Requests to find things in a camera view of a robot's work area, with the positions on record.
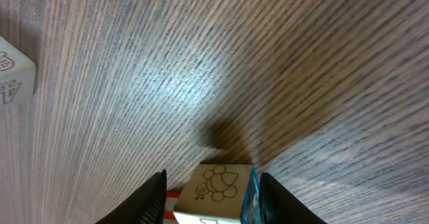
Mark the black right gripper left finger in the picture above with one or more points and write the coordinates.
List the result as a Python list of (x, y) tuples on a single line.
[(144, 206)]

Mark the green Z wooden block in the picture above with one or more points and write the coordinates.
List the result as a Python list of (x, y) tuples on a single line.
[(18, 75)]

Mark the blue H wooden block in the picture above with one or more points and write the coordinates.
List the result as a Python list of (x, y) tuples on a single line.
[(220, 194)]

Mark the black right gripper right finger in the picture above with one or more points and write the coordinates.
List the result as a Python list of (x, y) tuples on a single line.
[(279, 206)]

